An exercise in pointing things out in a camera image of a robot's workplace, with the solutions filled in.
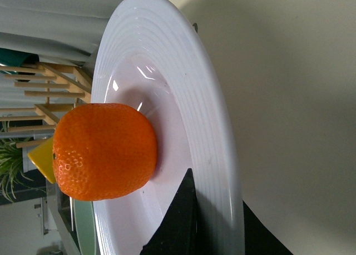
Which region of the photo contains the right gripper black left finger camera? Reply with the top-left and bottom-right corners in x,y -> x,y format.
141,168 -> 197,254

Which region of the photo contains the beige bear tray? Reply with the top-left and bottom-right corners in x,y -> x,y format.
169,0 -> 355,254

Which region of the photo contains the wooden dish rack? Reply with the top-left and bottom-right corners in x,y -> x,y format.
1,62 -> 92,147

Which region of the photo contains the grey curtain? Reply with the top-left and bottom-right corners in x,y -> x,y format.
1,0 -> 123,74

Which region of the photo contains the yellow mug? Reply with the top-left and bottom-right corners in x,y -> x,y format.
28,138 -> 56,184

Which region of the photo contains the green plant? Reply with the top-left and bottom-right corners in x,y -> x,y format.
1,137 -> 32,203

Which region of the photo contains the light green bowl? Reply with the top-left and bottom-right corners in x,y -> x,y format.
73,199 -> 99,255

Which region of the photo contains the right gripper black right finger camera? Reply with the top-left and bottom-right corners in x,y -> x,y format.
243,202 -> 292,255

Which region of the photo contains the white ridged plate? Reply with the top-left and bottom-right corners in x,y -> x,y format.
91,0 -> 245,254

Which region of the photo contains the dark green mug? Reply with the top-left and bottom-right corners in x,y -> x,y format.
0,48 -> 39,67

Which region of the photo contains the orange fruit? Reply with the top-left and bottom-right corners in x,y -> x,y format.
52,103 -> 158,201

